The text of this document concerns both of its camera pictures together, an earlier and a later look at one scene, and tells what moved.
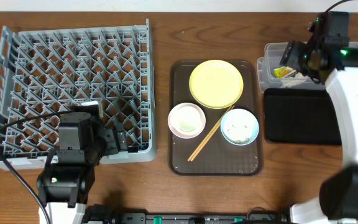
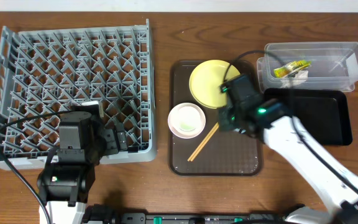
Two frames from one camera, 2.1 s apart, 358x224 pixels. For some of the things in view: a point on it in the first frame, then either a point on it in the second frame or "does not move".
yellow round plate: (216, 84) does not move
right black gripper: (293, 55) -> (225, 124)
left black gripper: (119, 139) does not move
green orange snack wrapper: (284, 72) does not move
